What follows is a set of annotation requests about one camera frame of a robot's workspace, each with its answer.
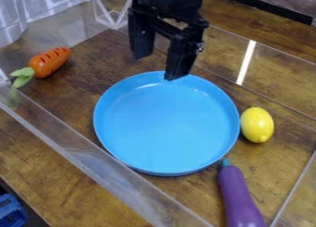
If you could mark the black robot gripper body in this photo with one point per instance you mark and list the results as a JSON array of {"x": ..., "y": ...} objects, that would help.
[{"x": 170, "y": 15}]

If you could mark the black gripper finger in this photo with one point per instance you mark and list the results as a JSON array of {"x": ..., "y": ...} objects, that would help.
[
  {"x": 186, "y": 45},
  {"x": 142, "y": 35}
]

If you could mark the orange toy carrot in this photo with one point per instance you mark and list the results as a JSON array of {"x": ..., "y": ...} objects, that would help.
[{"x": 41, "y": 65}]

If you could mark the blue round plate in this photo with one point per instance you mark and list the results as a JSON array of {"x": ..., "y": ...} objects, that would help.
[{"x": 166, "y": 128}]

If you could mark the white mesh curtain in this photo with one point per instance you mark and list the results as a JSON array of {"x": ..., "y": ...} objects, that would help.
[{"x": 19, "y": 12}]

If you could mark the yellow toy lemon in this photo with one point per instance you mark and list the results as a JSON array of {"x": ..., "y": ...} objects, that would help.
[{"x": 257, "y": 124}]

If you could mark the purple toy eggplant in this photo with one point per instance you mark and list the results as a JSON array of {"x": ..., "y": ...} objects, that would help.
[{"x": 242, "y": 213}]

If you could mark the blue box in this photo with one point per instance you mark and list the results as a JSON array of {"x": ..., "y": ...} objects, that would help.
[{"x": 12, "y": 213}]

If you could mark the clear acrylic corner bracket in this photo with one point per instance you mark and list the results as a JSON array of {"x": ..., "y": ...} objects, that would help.
[{"x": 104, "y": 16}]

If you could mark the clear acrylic front wall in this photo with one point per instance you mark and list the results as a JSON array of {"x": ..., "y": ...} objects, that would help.
[{"x": 157, "y": 207}]

